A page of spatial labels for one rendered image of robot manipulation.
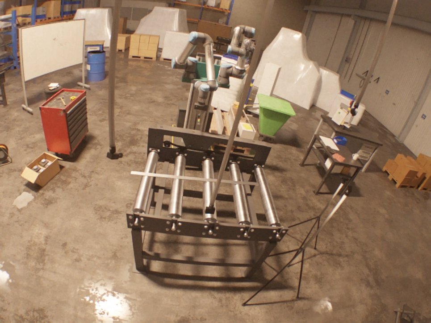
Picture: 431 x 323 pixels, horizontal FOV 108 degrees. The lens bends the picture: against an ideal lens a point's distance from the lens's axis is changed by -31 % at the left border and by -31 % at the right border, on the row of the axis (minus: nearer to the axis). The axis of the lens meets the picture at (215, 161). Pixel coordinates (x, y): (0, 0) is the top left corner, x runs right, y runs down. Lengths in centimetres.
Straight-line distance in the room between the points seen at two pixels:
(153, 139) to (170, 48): 808
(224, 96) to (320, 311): 481
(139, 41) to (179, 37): 172
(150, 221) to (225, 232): 61
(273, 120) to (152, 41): 685
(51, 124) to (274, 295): 373
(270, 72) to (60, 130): 465
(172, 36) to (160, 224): 901
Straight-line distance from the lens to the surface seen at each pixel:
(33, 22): 1138
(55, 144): 384
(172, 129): 236
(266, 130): 496
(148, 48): 1023
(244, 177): 258
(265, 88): 585
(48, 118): 366
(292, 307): 281
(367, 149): 586
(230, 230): 189
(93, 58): 717
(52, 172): 368
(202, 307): 247
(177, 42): 1015
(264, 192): 231
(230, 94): 558
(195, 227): 183
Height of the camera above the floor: 233
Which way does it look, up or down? 35 degrees down
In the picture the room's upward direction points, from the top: 15 degrees clockwise
